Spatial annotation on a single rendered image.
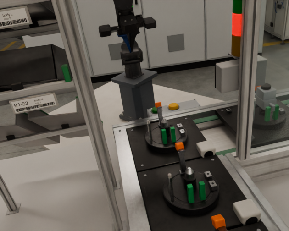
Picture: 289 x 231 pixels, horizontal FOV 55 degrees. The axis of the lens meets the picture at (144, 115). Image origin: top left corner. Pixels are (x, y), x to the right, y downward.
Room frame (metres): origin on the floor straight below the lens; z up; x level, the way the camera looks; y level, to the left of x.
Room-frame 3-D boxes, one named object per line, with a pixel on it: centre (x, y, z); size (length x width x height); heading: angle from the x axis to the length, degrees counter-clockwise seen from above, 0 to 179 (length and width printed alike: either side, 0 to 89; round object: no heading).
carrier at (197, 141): (0.75, -0.06, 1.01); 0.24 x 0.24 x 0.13; 6
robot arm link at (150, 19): (0.94, 0.01, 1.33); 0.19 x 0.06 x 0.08; 96
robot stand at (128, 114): (1.13, 0.02, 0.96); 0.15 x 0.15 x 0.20; 44
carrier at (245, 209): (0.50, -0.09, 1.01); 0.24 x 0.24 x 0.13; 6
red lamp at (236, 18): (0.65, -0.26, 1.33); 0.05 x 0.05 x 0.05
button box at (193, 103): (0.97, -0.12, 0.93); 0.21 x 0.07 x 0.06; 96
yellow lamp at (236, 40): (0.65, -0.26, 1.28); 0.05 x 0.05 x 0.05
